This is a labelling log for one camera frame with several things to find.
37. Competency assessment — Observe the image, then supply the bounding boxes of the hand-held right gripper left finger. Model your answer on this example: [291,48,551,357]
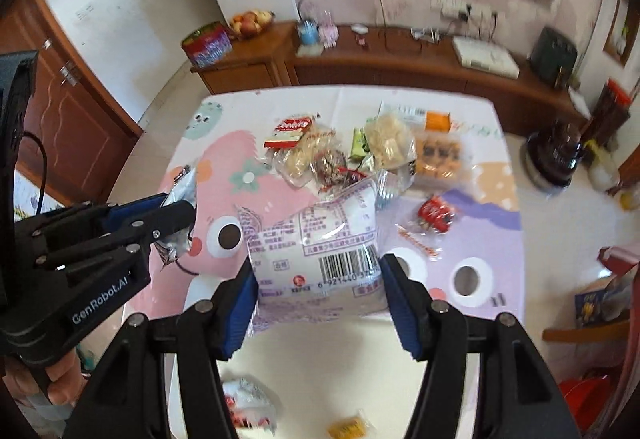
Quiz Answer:
[62,259,261,439]

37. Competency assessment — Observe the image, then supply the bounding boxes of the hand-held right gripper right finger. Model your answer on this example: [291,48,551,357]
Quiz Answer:
[379,254,583,439]

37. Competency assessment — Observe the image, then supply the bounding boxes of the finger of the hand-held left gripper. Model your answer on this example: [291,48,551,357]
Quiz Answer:
[30,200,199,287]
[15,193,170,245]

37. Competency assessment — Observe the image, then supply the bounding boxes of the silver foil snack packet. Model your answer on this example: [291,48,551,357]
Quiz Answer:
[150,164,201,272]

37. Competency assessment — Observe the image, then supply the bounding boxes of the white barcode snack bag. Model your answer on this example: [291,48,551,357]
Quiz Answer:
[236,176,393,337]

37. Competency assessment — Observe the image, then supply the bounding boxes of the clear packet with dark nut ball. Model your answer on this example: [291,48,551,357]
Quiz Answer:
[310,151,371,194]

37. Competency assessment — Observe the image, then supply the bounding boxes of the person's left hand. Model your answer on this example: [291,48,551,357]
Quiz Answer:
[0,344,88,420]

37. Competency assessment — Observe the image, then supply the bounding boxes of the clear packet with red print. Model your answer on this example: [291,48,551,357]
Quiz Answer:
[395,221,443,262]

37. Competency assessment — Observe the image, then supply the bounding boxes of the white and red crinkled packet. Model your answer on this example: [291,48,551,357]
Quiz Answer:
[220,375,278,435]

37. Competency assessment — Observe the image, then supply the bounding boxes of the red candy packet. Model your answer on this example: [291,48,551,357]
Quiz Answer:
[415,195,458,235]

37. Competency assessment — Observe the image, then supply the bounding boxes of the wooden door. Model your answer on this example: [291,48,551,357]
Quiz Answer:
[0,0,143,220]

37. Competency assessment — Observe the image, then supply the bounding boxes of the small clear snack packet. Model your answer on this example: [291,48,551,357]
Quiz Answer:
[375,169,408,212]

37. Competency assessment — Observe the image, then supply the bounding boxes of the yellow snack packet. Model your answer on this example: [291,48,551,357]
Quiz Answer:
[327,411,376,439]

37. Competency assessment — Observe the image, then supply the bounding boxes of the cartoon printed tablecloth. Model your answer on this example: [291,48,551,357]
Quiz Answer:
[107,86,523,439]

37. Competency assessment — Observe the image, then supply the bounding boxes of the red and white snack packet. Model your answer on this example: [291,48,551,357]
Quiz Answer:
[263,115,315,150]

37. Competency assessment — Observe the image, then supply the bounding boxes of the clear pack of beige biscuits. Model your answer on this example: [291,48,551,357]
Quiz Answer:
[272,126,343,190]

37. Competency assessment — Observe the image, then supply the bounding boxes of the clear tray of square cookies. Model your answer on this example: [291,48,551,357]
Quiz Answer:
[412,129,473,187]

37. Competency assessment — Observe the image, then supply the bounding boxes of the clear bag of puffed rice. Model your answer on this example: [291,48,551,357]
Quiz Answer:
[362,114,418,180]

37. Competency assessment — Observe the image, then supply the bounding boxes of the green snack packet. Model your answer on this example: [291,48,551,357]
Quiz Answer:
[347,126,376,172]

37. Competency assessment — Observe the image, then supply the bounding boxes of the red decorated tin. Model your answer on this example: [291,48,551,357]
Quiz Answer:
[180,21,233,70]

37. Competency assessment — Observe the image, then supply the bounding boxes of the white and orange snack packet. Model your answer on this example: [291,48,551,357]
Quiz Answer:
[377,101,463,132]

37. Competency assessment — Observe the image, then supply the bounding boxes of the blue and yellow carton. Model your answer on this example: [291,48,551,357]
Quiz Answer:
[574,276,631,325]

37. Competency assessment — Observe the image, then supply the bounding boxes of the red plastic basin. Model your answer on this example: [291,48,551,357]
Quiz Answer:
[557,374,616,439]

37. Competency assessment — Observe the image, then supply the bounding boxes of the fruit bowl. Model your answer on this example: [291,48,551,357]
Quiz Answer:
[229,10,276,41]

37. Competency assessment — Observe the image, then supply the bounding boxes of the black electric cooker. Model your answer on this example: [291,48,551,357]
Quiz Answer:
[522,119,593,190]

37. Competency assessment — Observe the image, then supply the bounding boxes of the blue snow globe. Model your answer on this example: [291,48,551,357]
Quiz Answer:
[296,19,321,47]

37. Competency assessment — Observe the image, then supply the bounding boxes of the pink toy ornament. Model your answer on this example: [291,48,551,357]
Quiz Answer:
[319,11,340,50]

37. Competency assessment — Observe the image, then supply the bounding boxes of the wooden tv cabinet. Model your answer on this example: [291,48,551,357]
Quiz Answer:
[190,21,588,137]

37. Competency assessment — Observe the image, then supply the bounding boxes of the yellowish plastic bottle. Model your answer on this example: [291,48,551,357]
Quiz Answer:
[587,141,621,192]

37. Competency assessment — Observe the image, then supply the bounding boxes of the white set-top box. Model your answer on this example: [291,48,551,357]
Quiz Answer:
[452,36,521,80]

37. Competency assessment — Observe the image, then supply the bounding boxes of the dark jar with red lid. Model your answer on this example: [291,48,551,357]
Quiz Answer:
[590,79,633,150]

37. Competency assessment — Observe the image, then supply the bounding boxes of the dark green air fryer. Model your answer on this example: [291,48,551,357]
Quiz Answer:
[529,26,580,87]

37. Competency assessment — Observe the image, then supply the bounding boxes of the white power strip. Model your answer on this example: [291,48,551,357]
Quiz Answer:
[431,0,498,22]

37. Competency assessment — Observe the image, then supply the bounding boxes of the black cable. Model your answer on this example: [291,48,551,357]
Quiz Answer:
[377,26,426,57]

